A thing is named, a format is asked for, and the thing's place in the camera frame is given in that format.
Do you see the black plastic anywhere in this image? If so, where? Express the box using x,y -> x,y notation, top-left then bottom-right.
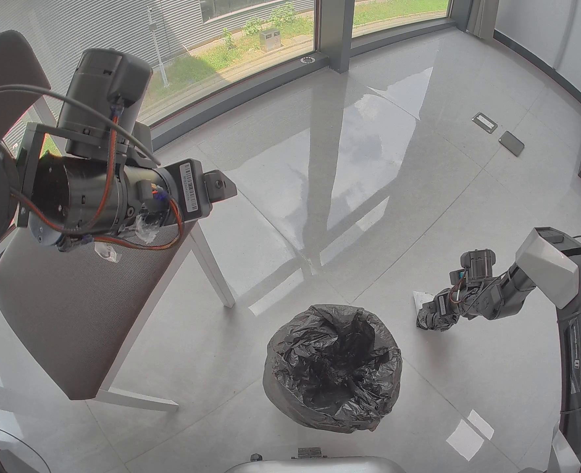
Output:
416,303 -> 461,334

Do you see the beige curtain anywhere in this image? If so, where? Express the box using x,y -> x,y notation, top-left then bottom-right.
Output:
468,0 -> 504,39

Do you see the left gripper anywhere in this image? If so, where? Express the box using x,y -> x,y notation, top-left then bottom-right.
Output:
27,158 -> 237,246

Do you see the window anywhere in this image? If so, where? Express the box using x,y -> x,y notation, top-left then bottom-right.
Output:
0,0 -> 481,294

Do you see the black plastic bag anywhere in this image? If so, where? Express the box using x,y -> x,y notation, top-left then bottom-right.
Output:
262,304 -> 404,435

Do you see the brown padded white-legged chair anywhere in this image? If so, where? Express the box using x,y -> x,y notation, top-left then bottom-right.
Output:
0,30 -> 236,414

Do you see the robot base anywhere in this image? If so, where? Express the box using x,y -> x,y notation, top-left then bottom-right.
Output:
224,446 -> 407,473

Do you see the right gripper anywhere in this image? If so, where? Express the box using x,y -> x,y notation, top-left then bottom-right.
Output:
431,288 -> 469,320

